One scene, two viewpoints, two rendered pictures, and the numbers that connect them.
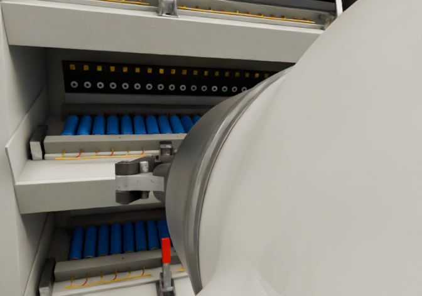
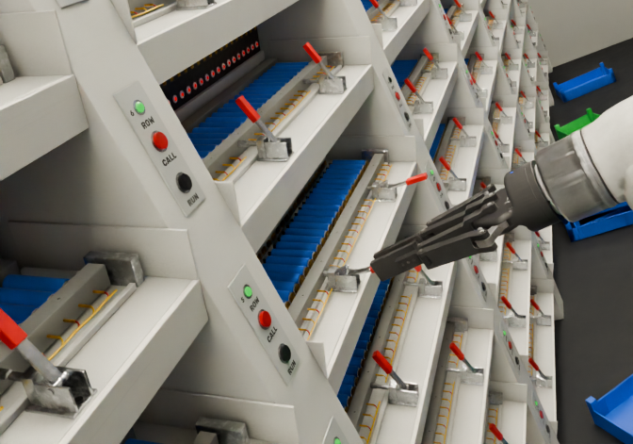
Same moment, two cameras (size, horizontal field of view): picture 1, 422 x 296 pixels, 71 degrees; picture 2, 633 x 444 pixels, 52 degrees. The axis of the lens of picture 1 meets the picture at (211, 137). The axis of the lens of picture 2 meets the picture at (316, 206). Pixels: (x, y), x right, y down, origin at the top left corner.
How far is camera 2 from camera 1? 0.70 m
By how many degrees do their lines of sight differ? 45
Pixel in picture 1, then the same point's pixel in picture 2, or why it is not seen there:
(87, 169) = (326, 334)
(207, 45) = (312, 162)
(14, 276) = not seen: outside the picture
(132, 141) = (313, 289)
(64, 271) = not seen: outside the picture
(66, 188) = (341, 353)
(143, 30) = (290, 180)
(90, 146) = (300, 320)
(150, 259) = (366, 391)
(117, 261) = (356, 416)
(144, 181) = (497, 230)
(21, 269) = not seen: outside the picture
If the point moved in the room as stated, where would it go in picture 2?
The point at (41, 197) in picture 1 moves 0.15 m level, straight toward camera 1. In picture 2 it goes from (335, 377) to (459, 334)
